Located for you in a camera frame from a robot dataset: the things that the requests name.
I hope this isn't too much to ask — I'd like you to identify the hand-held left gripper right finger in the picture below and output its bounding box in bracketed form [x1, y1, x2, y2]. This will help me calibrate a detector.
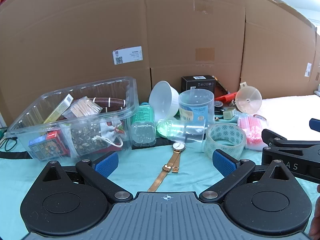
[199, 149, 298, 203]

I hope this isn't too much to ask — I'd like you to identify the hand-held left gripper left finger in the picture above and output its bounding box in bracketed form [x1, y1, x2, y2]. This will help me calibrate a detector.
[34, 151, 133, 203]

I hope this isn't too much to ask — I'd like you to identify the pink straws packet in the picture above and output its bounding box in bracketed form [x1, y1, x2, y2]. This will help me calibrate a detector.
[237, 116, 270, 151]

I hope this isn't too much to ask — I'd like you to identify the clear plastic cup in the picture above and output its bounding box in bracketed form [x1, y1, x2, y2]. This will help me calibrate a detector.
[169, 118, 208, 153]

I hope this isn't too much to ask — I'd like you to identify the gold mesh wristwatch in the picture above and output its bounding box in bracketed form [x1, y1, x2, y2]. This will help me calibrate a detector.
[147, 142, 187, 193]

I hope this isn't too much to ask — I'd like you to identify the clear plastic container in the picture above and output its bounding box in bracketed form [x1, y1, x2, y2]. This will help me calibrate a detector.
[5, 76, 140, 161]

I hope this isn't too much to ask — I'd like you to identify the person's right hand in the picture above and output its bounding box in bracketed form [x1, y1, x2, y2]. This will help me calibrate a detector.
[308, 183, 320, 239]

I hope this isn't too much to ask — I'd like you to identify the patterned clear tape roll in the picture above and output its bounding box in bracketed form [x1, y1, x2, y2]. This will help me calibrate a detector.
[203, 123, 247, 159]

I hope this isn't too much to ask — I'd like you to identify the white fluffy cloth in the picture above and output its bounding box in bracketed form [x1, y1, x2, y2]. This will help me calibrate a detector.
[259, 94, 320, 140]

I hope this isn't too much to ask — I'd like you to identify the teal table cloth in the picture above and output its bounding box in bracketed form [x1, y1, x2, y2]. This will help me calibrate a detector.
[0, 115, 320, 240]

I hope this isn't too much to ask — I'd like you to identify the clear bag of dried bits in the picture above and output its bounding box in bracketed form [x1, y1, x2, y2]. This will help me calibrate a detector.
[61, 122, 108, 157]

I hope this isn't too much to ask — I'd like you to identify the small pale green box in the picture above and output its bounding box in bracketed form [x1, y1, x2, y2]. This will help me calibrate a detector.
[223, 108, 236, 120]

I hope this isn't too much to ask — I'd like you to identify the clear plastic funnel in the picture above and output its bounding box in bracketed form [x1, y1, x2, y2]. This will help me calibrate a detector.
[234, 82, 263, 114]

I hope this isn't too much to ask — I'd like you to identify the red card box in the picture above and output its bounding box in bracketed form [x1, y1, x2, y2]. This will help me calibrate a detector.
[46, 130, 70, 156]

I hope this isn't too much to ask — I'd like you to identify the green plastic bottle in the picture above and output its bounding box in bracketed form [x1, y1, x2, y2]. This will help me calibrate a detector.
[130, 102, 158, 147]

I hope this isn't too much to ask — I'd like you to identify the clear box of toothpicks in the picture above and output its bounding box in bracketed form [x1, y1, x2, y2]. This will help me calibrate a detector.
[62, 96, 103, 119]

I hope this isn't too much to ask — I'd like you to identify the clear tub with blue label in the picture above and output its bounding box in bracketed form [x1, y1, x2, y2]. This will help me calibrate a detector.
[178, 88, 216, 126]

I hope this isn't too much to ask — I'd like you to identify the blue card box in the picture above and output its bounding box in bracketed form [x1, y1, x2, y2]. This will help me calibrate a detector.
[28, 135, 63, 161]

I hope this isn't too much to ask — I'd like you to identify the yellow flat box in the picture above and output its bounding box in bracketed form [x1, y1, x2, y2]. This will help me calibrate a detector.
[43, 94, 74, 124]

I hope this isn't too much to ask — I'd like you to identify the large cardboard box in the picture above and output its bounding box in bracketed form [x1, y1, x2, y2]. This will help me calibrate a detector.
[0, 0, 248, 130]
[239, 0, 320, 98]

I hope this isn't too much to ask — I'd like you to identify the black cardboard box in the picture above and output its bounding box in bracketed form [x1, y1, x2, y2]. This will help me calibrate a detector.
[181, 75, 217, 93]

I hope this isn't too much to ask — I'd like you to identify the white plastic bowl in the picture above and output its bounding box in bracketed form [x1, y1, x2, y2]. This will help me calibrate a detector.
[149, 80, 180, 121]

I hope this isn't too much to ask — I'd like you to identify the white drawstring pouch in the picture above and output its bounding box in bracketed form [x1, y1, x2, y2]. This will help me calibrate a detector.
[92, 120, 124, 147]

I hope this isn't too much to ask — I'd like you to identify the red tool handle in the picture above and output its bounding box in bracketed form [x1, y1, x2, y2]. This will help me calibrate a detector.
[214, 92, 237, 102]

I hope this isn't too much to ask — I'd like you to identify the black cable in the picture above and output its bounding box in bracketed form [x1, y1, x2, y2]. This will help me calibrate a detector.
[0, 127, 18, 153]

